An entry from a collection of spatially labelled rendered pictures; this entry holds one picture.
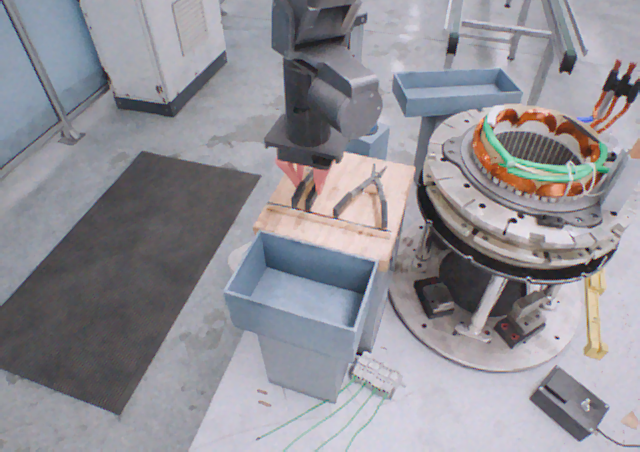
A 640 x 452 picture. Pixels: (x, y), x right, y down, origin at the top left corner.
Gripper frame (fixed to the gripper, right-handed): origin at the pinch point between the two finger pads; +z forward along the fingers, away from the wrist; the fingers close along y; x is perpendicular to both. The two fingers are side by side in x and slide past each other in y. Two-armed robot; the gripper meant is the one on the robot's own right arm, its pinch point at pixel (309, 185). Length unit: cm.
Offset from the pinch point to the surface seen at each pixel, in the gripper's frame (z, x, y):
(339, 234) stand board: 2.2, -5.6, 6.1
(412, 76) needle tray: 3.4, 43.1, 7.9
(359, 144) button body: 6.8, 20.4, 2.3
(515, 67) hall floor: 109, 286, 62
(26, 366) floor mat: 109, -16, -108
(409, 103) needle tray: 3.5, 32.1, 9.1
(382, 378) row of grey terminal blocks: 26.7, -12.5, 16.5
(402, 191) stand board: 2.2, 5.5, 12.6
